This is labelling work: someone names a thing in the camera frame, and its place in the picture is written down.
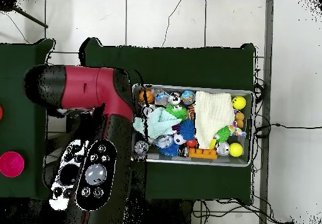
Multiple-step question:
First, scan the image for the pink disc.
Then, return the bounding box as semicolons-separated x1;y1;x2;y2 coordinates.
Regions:
0;151;26;179

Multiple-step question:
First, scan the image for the mint green cloth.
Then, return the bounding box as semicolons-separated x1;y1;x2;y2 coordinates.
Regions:
133;107;182;139

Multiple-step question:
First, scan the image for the silver can with open top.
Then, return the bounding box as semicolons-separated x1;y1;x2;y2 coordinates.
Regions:
168;91;182;106

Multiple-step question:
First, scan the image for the black tripod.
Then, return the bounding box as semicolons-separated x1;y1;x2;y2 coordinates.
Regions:
0;0;50;30

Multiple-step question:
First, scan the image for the blue spiky ball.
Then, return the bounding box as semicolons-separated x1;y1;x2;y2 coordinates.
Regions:
179;119;197;141
160;144;181;158

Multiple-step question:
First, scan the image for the green spiky ball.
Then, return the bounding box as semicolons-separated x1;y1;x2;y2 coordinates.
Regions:
217;126;232;143

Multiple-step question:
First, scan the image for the orange toy brick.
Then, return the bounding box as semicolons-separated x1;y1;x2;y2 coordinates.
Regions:
188;147;218;160

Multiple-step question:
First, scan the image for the orange plush toy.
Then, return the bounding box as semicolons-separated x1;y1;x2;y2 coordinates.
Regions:
234;111;246;129

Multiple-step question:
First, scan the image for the cream yellow cloth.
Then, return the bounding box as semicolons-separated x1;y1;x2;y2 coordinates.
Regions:
193;90;236;149

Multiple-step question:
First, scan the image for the small white ball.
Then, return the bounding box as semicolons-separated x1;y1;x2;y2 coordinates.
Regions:
134;140;150;156

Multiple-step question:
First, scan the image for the small soccer ball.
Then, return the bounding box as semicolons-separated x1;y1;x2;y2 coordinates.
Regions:
173;133;187;146

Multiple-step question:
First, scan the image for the small orange basketball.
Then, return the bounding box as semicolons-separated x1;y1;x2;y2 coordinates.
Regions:
139;89;154;105

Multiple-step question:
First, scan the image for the clear mesh bin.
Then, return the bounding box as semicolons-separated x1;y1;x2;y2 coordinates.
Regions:
131;84;254;167

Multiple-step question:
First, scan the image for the side table with green cloth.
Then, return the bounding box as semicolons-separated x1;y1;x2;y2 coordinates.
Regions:
0;38;56;201

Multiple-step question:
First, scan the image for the green fuzzy toy with eyes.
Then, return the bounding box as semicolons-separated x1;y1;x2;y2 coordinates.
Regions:
165;104;189;121

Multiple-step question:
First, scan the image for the yellow smiley ball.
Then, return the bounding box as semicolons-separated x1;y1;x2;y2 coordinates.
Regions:
231;95;247;111

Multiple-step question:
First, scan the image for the globe print ball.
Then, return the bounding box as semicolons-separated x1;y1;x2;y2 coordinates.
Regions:
181;90;196;104

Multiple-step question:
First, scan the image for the plain yellow ball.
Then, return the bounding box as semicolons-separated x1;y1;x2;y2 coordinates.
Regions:
228;142;244;158

